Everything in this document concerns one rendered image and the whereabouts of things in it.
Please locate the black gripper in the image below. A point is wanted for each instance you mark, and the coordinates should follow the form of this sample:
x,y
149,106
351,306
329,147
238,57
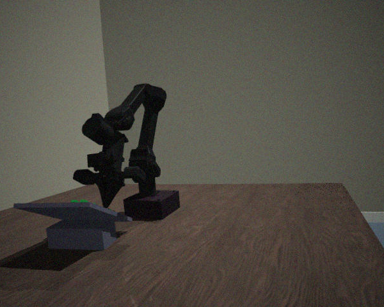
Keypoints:
x,y
110,180

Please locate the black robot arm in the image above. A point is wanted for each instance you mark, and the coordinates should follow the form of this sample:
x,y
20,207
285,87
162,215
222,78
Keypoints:
x,y
104,131

